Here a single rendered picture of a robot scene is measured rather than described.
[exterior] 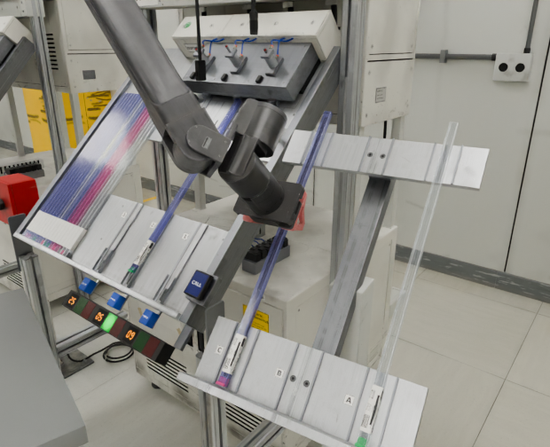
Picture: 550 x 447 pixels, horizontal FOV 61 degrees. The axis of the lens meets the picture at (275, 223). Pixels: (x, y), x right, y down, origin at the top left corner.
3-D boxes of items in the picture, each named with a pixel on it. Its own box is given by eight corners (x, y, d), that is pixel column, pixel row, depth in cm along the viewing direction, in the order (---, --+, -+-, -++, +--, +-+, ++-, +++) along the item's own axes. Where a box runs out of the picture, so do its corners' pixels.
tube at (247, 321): (227, 388, 71) (223, 387, 70) (220, 384, 72) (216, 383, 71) (333, 114, 86) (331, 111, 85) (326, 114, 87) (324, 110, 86)
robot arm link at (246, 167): (208, 174, 63) (242, 181, 60) (227, 131, 65) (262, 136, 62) (231, 198, 69) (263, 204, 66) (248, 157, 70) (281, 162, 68)
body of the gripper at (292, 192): (251, 180, 77) (231, 157, 71) (307, 190, 72) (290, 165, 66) (237, 215, 75) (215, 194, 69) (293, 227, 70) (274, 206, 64)
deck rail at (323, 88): (203, 333, 92) (185, 323, 88) (196, 330, 94) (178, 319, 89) (349, 66, 113) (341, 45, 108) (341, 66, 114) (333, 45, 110)
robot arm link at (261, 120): (173, 161, 67) (182, 143, 59) (206, 96, 70) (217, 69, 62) (247, 198, 70) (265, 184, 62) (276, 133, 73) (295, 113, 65)
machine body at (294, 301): (284, 486, 137) (286, 301, 115) (137, 385, 177) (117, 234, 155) (383, 372, 185) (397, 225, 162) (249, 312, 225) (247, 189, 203)
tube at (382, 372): (366, 450, 60) (365, 450, 60) (357, 445, 61) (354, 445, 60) (459, 126, 75) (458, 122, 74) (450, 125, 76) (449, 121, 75)
